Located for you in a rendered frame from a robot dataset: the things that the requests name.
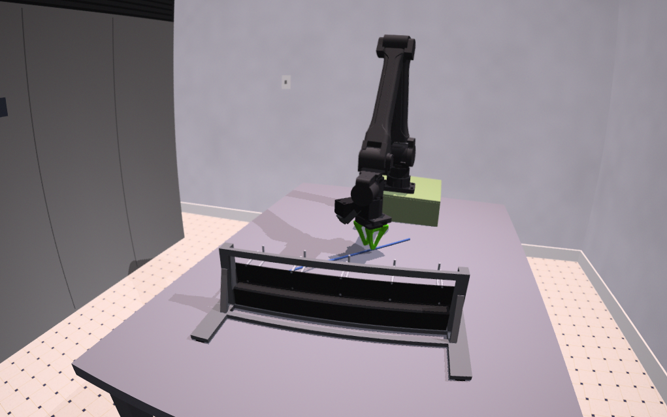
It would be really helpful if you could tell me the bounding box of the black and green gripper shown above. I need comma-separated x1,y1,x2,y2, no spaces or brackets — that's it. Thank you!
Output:
353,196,391,250

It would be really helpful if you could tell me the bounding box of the black patch panel rack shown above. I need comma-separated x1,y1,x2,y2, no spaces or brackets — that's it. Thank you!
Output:
191,242,472,381

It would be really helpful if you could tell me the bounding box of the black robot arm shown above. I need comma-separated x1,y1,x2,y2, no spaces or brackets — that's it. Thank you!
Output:
334,35,415,224

